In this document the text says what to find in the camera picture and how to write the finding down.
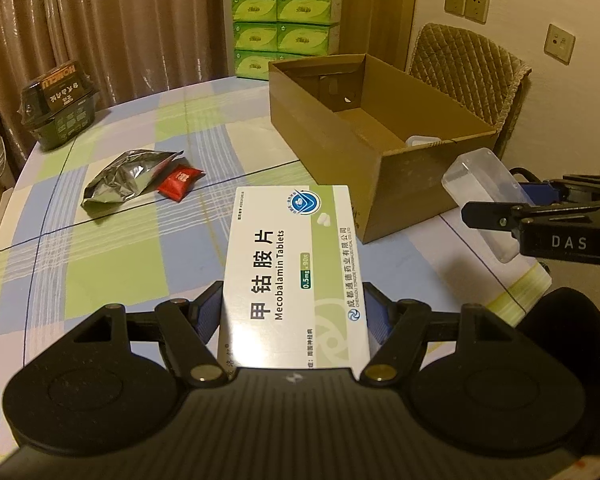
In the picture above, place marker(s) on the quilted brown chair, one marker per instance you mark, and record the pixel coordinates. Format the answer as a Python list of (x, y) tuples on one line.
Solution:
[(485, 78)]

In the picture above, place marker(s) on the clear plastic case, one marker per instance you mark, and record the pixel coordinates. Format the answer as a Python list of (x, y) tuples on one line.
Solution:
[(480, 176)]

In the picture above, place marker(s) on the green tissue box stack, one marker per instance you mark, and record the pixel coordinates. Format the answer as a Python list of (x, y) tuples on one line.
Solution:
[(265, 31)]

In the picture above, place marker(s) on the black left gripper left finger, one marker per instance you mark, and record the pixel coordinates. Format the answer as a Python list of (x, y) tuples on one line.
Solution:
[(182, 329)]

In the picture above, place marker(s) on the brown cardboard box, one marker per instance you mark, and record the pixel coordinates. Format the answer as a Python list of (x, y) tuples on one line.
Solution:
[(347, 118)]

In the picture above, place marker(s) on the brown curtain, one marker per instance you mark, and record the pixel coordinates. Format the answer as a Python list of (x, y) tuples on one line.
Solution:
[(129, 48)]

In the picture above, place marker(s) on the white power adapter plug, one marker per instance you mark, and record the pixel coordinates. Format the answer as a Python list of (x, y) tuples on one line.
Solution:
[(414, 141)]

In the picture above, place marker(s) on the silver foil bag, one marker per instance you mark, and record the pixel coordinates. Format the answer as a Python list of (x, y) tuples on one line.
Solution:
[(127, 177)]

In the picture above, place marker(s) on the single wall socket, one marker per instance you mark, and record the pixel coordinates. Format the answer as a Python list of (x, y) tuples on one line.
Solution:
[(559, 44)]

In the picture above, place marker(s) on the wall socket plates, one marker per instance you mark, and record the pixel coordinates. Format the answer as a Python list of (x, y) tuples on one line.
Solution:
[(474, 10)]

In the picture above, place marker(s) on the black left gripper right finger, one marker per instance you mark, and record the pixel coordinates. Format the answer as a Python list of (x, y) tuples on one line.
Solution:
[(404, 328)]

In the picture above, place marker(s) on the checkered tablecloth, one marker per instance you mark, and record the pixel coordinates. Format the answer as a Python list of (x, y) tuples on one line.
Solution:
[(60, 263)]

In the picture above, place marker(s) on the white mecobalamin tablets box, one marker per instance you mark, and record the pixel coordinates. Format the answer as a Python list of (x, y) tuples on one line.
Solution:
[(292, 294)]

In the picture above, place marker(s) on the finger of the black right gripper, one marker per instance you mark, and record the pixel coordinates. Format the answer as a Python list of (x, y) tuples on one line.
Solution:
[(573, 188), (509, 216)]

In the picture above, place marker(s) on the red snack packet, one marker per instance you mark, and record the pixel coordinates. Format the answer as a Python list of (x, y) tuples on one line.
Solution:
[(177, 184)]

